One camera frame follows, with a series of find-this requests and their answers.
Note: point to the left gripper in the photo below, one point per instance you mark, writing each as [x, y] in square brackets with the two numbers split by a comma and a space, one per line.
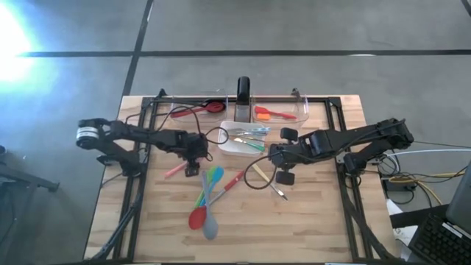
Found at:
[193, 147]

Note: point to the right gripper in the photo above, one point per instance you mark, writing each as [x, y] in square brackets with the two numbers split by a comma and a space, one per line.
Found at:
[283, 154]

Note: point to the green silicone spatula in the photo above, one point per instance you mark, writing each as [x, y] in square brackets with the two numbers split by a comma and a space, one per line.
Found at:
[209, 173]

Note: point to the pink silicone spatula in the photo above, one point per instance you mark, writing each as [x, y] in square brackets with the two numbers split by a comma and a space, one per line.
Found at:
[174, 170]

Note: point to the turquoise silicone spatula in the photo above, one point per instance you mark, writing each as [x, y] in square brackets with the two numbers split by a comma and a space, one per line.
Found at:
[218, 173]

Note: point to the red silicone spatula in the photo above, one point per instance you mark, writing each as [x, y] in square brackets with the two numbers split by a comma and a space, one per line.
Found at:
[262, 109]

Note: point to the red slotted spoon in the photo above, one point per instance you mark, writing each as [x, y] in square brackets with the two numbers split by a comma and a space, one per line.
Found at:
[184, 113]

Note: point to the grey silicone spoon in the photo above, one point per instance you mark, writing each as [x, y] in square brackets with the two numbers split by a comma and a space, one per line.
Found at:
[210, 230]

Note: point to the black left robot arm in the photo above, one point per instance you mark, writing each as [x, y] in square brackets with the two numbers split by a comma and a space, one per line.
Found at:
[147, 136]

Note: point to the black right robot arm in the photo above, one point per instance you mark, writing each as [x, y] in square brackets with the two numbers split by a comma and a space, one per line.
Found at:
[349, 140]

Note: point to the white plastic bin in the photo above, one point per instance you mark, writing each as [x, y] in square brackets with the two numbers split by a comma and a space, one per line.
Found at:
[230, 149]

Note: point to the black power brick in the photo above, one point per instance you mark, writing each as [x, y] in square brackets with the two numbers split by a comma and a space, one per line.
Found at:
[397, 186]

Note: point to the white paper sheet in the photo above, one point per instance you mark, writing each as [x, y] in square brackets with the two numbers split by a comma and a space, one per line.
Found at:
[395, 211]

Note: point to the black floor stand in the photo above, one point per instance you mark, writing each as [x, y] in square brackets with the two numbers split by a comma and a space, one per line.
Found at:
[29, 180]

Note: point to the black laptop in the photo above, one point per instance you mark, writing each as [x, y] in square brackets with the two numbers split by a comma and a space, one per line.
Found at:
[441, 239]

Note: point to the black metal rig frame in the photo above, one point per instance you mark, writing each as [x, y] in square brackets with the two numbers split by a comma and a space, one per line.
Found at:
[320, 99]

